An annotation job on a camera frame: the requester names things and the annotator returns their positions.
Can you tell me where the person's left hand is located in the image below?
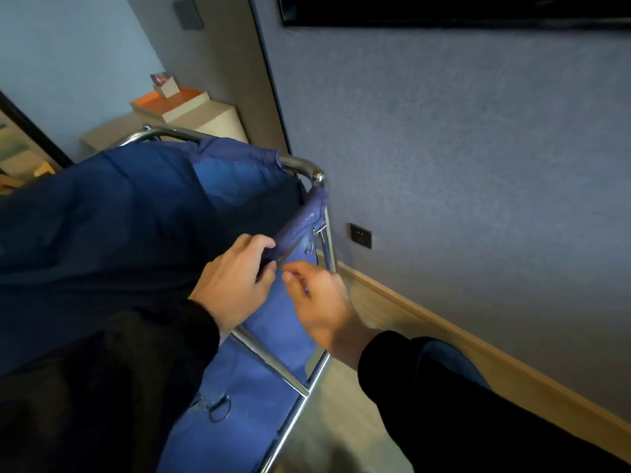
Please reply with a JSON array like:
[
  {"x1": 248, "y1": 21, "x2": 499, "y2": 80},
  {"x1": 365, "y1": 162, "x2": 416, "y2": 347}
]
[{"x1": 189, "y1": 233, "x2": 278, "y2": 334}]

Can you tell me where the person's right hand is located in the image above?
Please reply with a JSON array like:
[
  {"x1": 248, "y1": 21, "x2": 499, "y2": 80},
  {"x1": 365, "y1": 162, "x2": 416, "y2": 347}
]
[{"x1": 281, "y1": 260, "x2": 369, "y2": 351}]

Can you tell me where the chrome metal cart frame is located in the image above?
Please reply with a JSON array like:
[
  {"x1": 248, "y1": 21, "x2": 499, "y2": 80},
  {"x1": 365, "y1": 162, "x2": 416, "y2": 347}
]
[{"x1": 110, "y1": 124, "x2": 339, "y2": 473}]

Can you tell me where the navy blue fabric laundry bag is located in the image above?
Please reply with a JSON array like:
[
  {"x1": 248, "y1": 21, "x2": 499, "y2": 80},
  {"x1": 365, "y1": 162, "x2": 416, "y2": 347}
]
[{"x1": 0, "y1": 137, "x2": 330, "y2": 473}]

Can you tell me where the person's left forearm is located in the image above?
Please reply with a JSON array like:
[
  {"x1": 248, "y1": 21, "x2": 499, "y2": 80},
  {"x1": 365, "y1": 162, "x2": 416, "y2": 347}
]
[{"x1": 0, "y1": 300, "x2": 222, "y2": 473}]

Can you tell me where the person's right forearm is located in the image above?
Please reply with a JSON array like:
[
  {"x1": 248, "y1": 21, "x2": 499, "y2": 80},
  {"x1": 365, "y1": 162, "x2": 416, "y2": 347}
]
[{"x1": 325, "y1": 319, "x2": 631, "y2": 473}]

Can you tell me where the small wooden side table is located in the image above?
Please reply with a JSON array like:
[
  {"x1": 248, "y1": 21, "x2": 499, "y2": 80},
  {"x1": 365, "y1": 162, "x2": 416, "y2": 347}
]
[{"x1": 81, "y1": 101, "x2": 250, "y2": 153}]

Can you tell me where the orange tray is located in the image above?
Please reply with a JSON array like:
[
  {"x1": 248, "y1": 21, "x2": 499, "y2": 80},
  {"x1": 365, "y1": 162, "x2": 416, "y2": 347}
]
[{"x1": 129, "y1": 87, "x2": 210, "y2": 124}]

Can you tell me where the small box with sachets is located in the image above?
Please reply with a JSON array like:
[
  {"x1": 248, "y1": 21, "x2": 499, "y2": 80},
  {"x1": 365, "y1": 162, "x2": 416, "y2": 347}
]
[{"x1": 150, "y1": 72, "x2": 181, "y2": 99}]

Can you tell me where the dark wall socket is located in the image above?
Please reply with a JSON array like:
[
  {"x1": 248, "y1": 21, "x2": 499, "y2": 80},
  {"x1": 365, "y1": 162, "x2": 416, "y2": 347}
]
[{"x1": 350, "y1": 223, "x2": 373, "y2": 250}]

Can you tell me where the dark wall switch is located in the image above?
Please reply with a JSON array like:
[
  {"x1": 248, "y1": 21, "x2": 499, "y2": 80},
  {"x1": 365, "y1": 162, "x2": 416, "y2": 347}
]
[{"x1": 172, "y1": 0, "x2": 204, "y2": 31}]

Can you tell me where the black wall television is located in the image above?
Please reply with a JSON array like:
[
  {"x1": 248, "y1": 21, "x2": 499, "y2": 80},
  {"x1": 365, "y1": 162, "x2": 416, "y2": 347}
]
[{"x1": 275, "y1": 0, "x2": 631, "y2": 29}]

